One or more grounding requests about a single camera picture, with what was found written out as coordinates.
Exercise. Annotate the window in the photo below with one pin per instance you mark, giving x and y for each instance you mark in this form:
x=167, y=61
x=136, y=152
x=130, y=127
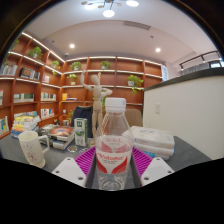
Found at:
x=216, y=64

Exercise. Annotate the wooden artist mannequin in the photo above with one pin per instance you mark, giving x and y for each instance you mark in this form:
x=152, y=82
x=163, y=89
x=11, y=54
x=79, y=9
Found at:
x=96, y=96

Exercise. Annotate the clear plastic water bottle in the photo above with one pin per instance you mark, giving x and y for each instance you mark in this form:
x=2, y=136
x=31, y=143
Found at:
x=113, y=160

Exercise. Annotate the small potted plant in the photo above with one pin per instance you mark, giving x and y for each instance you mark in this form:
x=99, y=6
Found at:
x=68, y=118

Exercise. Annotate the black track light rail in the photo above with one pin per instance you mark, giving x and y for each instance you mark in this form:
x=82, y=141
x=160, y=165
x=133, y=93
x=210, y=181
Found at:
x=200, y=57

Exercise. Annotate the recessed ceiling light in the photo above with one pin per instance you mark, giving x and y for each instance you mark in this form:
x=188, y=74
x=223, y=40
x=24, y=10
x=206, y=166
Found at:
x=72, y=46
x=157, y=50

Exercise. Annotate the dark blue backpack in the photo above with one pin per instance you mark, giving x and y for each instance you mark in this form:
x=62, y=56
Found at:
x=81, y=116

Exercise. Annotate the ceiling chandelier lamp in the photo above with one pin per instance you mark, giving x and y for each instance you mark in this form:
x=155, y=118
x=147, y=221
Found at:
x=108, y=13

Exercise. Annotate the blue flat pack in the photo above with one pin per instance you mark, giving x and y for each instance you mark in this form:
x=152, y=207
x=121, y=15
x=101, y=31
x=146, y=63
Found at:
x=156, y=156

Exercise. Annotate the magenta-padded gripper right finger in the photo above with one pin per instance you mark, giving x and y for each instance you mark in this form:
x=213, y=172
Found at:
x=143, y=161

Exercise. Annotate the tan chair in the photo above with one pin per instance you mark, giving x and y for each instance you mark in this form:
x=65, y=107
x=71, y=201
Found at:
x=135, y=117

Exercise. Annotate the white ceramic mug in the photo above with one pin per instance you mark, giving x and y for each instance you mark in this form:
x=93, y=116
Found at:
x=31, y=150

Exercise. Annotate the grey curtain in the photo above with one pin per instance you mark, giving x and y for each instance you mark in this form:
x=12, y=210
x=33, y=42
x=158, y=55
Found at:
x=196, y=70

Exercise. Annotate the ceiling air vent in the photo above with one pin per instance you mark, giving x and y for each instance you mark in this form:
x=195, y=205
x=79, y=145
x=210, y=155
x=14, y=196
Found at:
x=137, y=25

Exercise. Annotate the stack of colourful books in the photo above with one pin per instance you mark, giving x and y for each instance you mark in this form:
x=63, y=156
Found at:
x=25, y=125

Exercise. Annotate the wooden shelf unit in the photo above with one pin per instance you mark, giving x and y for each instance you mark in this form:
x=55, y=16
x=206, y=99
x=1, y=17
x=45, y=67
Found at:
x=30, y=83

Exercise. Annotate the small round badge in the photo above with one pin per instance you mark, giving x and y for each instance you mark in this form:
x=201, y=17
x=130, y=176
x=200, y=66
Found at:
x=82, y=150
x=72, y=148

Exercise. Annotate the tall green white carton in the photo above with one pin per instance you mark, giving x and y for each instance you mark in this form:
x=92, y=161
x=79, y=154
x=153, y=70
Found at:
x=80, y=131

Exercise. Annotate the white tissue pack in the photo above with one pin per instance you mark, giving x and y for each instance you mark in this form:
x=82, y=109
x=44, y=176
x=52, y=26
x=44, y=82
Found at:
x=156, y=150
x=153, y=136

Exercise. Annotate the stack of dark books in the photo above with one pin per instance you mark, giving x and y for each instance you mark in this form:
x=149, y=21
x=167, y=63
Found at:
x=60, y=133

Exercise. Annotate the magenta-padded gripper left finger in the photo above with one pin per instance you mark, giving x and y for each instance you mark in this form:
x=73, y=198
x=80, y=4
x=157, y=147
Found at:
x=85, y=160

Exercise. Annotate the white wall switch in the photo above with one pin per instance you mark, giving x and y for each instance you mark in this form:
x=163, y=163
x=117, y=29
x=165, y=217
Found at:
x=157, y=109

